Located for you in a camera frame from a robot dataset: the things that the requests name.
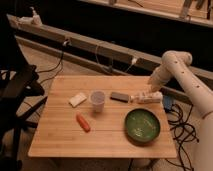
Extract black cable left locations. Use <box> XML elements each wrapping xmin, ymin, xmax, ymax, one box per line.
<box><xmin>35</xmin><ymin>40</ymin><xmax>70</xmax><ymax>84</ymax></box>

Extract blue box on floor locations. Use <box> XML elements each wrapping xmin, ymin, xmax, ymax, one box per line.
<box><xmin>163</xmin><ymin>96</ymin><xmax>174</xmax><ymax>111</ymax></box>

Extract black floor cables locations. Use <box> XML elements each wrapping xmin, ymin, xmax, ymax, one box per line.
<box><xmin>165</xmin><ymin>103</ymin><xmax>201</xmax><ymax>171</ymax></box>

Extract orange carrot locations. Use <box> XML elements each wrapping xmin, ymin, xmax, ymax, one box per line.
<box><xmin>76</xmin><ymin>114</ymin><xmax>90</xmax><ymax>132</ymax></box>

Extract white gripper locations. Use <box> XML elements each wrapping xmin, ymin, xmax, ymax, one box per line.
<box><xmin>148</xmin><ymin>65</ymin><xmax>172</xmax><ymax>92</ymax></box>

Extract black office chair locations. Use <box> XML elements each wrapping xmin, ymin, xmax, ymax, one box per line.
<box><xmin>0</xmin><ymin>11</ymin><xmax>47</xmax><ymax>171</ymax></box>

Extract white hanging cable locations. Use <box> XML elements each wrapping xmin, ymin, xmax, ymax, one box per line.
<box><xmin>94</xmin><ymin>43</ymin><xmax>138</xmax><ymax>74</ymax></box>

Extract translucent plastic cup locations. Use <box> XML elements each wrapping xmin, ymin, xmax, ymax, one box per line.
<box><xmin>90</xmin><ymin>91</ymin><xmax>105</xmax><ymax>113</ymax></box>

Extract white spray bottle on ledge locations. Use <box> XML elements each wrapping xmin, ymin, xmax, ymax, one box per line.
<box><xmin>19</xmin><ymin>7</ymin><xmax>43</xmax><ymax>26</ymax></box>

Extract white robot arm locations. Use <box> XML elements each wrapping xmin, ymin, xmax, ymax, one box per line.
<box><xmin>148</xmin><ymin>50</ymin><xmax>213</xmax><ymax>171</ymax></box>

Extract dark grey rectangular block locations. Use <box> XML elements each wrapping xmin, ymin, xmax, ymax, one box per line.
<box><xmin>110</xmin><ymin>92</ymin><xmax>129</xmax><ymax>103</ymax></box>

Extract green ceramic bowl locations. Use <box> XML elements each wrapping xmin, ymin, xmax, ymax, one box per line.
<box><xmin>124</xmin><ymin>108</ymin><xmax>161</xmax><ymax>144</ymax></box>

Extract white sponge block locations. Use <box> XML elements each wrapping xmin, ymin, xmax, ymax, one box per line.
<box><xmin>69</xmin><ymin>93</ymin><xmax>87</xmax><ymax>107</ymax></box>

